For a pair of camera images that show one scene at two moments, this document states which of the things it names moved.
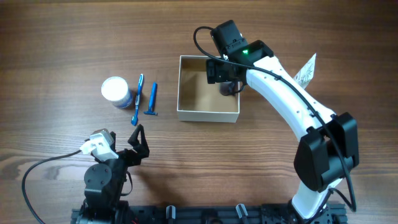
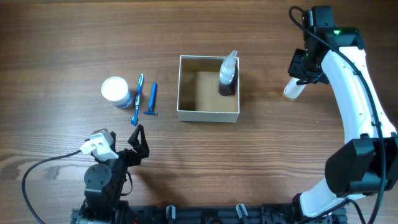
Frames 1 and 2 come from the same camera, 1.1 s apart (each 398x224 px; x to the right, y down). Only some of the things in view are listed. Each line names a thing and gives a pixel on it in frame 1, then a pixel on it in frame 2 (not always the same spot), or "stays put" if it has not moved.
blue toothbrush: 134,120 stays put
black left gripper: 141,149 stays put
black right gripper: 214,73 -> 294,71
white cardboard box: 198,101 stays put
